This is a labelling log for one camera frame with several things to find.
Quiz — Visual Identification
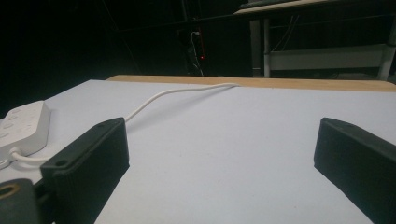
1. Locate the white power strip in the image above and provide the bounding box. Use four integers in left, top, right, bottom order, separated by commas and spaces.
0, 100, 52, 171

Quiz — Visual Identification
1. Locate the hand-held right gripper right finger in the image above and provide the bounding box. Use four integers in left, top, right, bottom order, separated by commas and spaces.
313, 117, 396, 224

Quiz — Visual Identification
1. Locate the background desk with metal legs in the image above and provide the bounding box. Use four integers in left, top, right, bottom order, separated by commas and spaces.
233, 0, 396, 82

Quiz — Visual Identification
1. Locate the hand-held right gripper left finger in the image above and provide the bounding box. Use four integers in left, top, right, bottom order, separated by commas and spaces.
39, 117, 131, 224

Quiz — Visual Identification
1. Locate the white power cable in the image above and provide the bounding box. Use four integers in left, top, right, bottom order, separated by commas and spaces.
8, 82, 241, 162

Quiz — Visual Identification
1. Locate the dark stand with cables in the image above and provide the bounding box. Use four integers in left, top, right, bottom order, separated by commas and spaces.
177, 26, 208, 77

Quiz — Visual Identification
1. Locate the white table mat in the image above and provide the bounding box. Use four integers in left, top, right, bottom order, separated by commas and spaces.
0, 78, 396, 224

